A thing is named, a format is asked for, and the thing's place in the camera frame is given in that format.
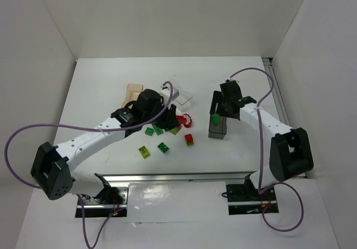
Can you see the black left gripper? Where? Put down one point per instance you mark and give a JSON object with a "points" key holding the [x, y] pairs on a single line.
{"points": [[169, 118]]}

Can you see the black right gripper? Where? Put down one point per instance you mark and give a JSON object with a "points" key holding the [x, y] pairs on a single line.
{"points": [[218, 104]]}

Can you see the small green lego piece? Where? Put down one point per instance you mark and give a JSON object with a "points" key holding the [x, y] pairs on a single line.
{"points": [[215, 119]]}

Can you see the lime printed lego brick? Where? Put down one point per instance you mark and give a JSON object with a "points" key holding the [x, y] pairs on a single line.
{"points": [[144, 152]]}

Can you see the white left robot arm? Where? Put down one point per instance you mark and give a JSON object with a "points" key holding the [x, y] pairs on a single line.
{"points": [[54, 165]]}

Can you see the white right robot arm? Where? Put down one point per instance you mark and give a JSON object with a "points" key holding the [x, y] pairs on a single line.
{"points": [[290, 152]]}

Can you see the dark green 2x4 lego brick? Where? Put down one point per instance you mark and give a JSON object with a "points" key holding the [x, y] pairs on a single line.
{"points": [[157, 129]]}

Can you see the dark green 2x2 lego brick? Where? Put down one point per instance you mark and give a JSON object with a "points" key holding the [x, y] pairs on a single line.
{"points": [[149, 131]]}

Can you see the red and lime stacked lego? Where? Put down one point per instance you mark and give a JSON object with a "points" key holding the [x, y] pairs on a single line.
{"points": [[189, 139]]}

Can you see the clear plastic container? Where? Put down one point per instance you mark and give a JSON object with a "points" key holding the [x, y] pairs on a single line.
{"points": [[183, 101]]}

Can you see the dark green printed lego brick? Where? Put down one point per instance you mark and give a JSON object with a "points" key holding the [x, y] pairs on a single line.
{"points": [[163, 148]]}

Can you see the grey translucent plastic container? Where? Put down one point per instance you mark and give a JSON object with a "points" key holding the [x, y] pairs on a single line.
{"points": [[217, 132]]}

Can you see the tan translucent plastic container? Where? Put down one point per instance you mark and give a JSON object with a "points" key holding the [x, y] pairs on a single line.
{"points": [[132, 93]]}

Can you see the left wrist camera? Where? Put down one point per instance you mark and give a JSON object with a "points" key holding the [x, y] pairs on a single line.
{"points": [[165, 93]]}

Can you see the aluminium side rail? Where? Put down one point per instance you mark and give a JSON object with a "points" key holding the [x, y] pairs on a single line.
{"points": [[282, 114]]}

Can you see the aluminium mounting rail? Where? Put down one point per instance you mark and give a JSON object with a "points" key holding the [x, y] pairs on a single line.
{"points": [[171, 178]]}

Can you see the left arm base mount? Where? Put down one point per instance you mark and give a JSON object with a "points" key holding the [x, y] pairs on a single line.
{"points": [[110, 201]]}

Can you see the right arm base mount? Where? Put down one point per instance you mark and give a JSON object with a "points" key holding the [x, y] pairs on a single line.
{"points": [[242, 201]]}

